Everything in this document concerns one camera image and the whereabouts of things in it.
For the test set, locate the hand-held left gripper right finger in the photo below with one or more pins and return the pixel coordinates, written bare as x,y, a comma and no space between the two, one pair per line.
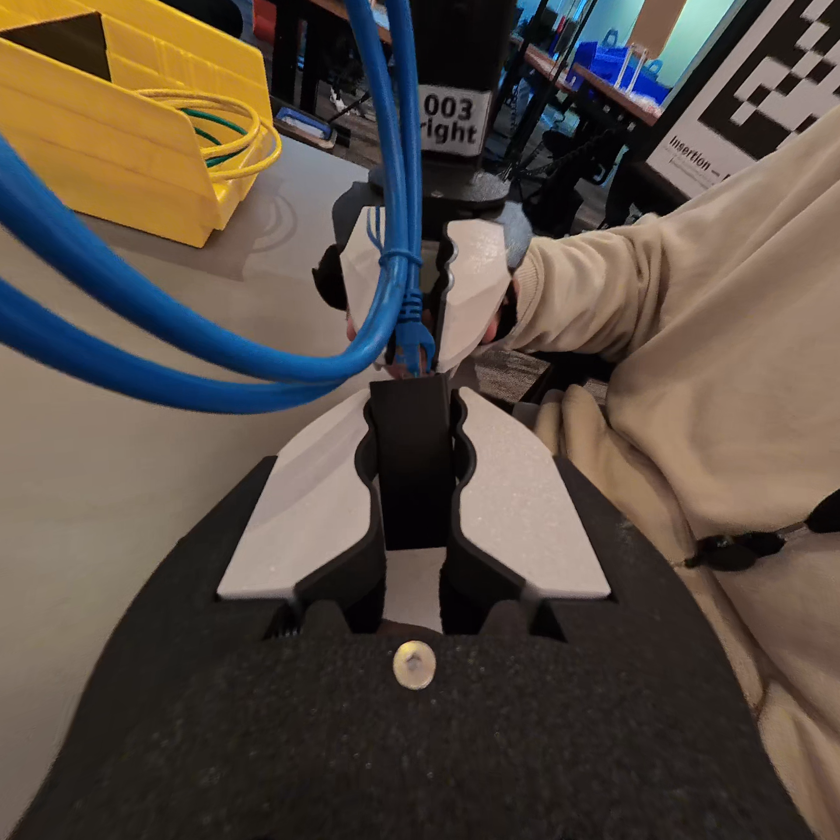
531,518

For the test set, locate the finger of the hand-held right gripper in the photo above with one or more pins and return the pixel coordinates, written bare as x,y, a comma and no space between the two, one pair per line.
358,275
476,282

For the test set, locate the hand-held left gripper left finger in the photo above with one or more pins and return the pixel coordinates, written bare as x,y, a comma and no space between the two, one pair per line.
308,518

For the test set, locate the black network switch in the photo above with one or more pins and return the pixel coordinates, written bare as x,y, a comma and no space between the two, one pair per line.
413,459

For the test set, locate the yellow plastic bin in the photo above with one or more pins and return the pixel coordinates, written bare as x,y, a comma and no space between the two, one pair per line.
98,144

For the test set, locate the person's right hand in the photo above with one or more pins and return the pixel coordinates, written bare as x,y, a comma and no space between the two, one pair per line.
352,328

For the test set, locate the small blue bin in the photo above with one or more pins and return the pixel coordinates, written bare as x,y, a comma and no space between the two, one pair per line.
604,62

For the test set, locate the long wooden workbench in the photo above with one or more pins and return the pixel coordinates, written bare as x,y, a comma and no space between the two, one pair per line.
630,108

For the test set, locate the printed marker tag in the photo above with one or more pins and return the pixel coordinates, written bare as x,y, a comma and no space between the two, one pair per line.
722,151

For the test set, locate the black bin divider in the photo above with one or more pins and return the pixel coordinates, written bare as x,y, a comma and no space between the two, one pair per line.
72,39

